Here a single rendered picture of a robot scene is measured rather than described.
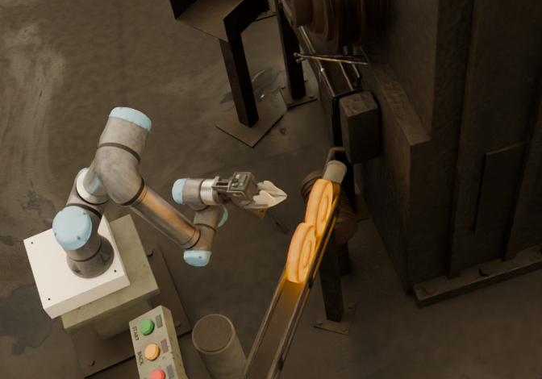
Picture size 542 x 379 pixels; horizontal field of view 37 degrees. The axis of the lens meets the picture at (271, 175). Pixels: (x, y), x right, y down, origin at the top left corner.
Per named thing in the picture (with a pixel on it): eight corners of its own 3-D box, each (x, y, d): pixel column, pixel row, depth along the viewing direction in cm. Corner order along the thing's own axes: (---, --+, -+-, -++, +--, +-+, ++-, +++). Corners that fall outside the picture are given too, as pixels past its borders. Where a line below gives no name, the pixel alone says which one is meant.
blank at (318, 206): (331, 169, 218) (320, 167, 219) (314, 213, 209) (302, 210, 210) (334, 205, 230) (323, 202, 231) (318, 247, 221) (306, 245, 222)
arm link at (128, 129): (60, 216, 252) (102, 140, 207) (74, 177, 260) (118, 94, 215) (96, 230, 255) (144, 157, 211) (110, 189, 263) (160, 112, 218)
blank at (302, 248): (314, 213, 209) (302, 210, 210) (296, 260, 200) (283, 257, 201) (318, 248, 221) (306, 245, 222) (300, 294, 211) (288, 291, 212)
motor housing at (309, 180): (344, 247, 293) (335, 161, 249) (365, 298, 280) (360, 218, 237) (310, 258, 292) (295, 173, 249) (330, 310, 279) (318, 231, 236)
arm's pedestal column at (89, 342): (85, 380, 276) (60, 350, 255) (57, 286, 299) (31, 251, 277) (193, 331, 281) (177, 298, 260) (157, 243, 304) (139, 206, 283)
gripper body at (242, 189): (243, 193, 220) (207, 192, 226) (256, 211, 226) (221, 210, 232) (252, 171, 224) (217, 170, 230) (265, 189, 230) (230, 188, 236)
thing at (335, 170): (347, 176, 234) (347, 162, 229) (339, 198, 228) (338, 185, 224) (327, 172, 235) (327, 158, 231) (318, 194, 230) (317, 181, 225)
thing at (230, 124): (237, 89, 343) (205, -44, 285) (285, 116, 332) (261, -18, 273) (206, 121, 335) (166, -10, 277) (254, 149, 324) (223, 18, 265)
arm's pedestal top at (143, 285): (68, 334, 257) (64, 329, 254) (45, 256, 276) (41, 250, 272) (161, 293, 262) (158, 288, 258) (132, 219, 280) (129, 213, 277)
